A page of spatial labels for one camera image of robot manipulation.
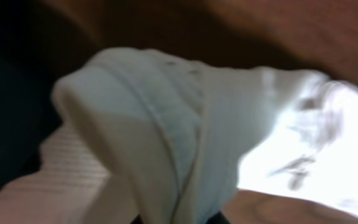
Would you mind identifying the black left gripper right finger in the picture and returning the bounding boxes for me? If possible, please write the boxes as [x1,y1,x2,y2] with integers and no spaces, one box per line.
[208,212,231,224]

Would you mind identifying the white t-shirt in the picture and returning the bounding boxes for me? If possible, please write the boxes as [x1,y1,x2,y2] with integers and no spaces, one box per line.
[0,48,358,223]

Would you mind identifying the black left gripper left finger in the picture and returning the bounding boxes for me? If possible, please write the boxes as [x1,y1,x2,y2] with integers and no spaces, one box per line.
[131,215,144,224]

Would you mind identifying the folded black garment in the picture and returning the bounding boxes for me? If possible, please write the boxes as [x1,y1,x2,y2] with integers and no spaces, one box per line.
[0,1,96,190]

